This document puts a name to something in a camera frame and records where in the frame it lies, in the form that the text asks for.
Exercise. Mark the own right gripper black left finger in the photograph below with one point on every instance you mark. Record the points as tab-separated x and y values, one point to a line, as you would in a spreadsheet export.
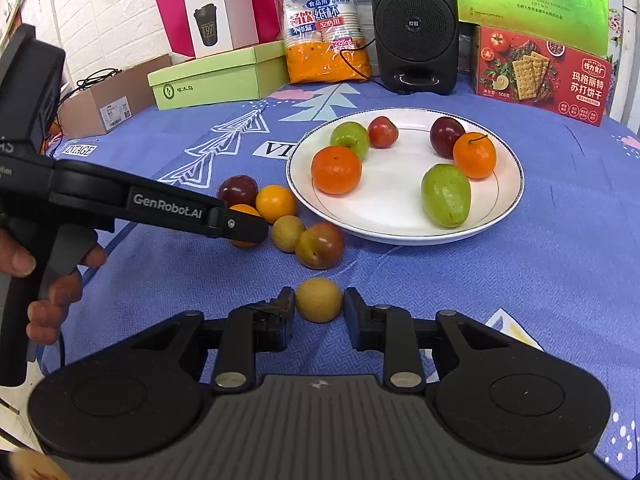
187	338

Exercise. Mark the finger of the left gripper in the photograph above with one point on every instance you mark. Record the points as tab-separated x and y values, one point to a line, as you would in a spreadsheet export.
234	225

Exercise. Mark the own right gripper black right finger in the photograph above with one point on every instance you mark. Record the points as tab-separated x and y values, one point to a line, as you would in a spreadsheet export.
401	339

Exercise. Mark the small orange citrus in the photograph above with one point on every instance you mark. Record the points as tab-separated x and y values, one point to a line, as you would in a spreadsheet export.
247	209

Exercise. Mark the yellow orange citrus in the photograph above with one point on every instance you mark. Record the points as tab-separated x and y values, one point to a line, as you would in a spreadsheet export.
274	202

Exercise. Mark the tan longan fruit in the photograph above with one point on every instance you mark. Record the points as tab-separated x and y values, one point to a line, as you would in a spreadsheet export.
286	231

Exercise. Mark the dark purple plum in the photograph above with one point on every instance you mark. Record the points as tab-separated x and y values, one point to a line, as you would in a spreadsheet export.
240	189

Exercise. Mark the tan round fruit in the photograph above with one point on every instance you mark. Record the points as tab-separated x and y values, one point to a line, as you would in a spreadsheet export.
319	300

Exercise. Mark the red yellow plum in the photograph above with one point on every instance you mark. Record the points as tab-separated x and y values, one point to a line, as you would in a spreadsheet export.
320	247

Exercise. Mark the large orange tangerine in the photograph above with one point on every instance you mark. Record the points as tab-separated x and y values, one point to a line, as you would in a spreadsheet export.
336	170

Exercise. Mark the small green apple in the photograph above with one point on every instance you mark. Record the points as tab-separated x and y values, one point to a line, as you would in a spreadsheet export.
351	135

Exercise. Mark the green pear-shaped fruit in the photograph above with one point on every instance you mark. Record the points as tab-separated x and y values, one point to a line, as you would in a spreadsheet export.
446	195

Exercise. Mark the red tomato fruit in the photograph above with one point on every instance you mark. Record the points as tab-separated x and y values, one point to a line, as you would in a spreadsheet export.
383	133

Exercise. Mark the orange mandarin with stem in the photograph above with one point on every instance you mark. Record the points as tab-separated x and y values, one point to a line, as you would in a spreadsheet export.
475	155

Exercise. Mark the dark red plum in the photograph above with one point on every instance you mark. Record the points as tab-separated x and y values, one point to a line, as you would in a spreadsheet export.
444	133

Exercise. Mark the brown cardboard box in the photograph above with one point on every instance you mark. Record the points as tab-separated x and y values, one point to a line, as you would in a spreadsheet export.
107	104

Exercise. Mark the white round plate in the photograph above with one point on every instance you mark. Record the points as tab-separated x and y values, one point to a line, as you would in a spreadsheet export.
386	206

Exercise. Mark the light green shoe box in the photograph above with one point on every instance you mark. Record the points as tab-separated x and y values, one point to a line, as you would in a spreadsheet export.
246	74

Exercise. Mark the orange paper cup package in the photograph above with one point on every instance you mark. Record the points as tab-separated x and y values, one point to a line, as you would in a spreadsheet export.
323	41

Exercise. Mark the white coffee cup box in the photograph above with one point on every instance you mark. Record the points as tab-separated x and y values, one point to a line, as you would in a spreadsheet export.
218	26

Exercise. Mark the black speaker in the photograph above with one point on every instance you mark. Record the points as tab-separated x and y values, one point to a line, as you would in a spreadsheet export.
417	44

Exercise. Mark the red cracker box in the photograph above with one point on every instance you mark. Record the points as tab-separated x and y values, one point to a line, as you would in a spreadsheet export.
521	69

